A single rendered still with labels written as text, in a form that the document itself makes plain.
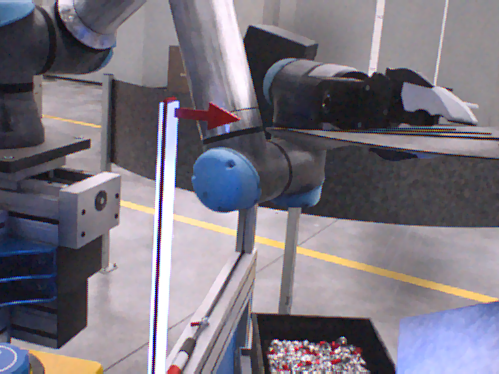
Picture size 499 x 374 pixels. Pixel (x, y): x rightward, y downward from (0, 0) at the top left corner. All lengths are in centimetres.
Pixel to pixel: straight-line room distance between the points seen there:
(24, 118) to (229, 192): 46
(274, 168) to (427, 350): 29
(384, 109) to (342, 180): 173
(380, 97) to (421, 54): 601
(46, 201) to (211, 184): 36
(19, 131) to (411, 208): 171
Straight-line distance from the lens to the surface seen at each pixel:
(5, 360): 35
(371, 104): 67
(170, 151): 54
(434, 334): 57
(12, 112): 104
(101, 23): 106
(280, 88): 81
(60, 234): 99
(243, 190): 69
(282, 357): 81
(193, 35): 73
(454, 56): 660
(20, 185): 103
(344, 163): 236
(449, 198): 248
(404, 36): 672
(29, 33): 105
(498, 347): 54
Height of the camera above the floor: 126
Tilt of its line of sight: 14 degrees down
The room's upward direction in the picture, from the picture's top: 5 degrees clockwise
